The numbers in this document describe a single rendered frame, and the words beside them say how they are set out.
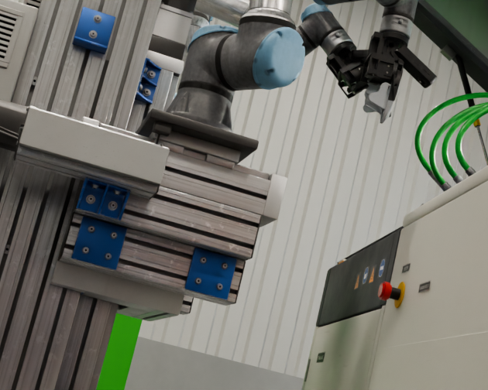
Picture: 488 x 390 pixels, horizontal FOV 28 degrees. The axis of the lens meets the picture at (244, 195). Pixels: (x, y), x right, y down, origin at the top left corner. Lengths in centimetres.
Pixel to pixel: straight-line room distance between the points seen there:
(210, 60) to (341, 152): 751
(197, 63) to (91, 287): 50
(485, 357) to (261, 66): 79
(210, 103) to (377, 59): 50
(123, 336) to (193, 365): 336
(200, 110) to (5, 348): 62
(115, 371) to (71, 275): 350
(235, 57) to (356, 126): 762
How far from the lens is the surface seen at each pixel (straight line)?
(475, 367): 141
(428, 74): 234
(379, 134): 961
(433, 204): 182
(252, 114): 923
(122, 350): 548
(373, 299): 208
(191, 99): 197
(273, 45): 189
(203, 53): 201
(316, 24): 257
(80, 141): 178
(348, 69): 249
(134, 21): 219
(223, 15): 256
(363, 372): 202
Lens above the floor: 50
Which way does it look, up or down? 13 degrees up
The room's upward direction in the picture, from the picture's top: 14 degrees clockwise
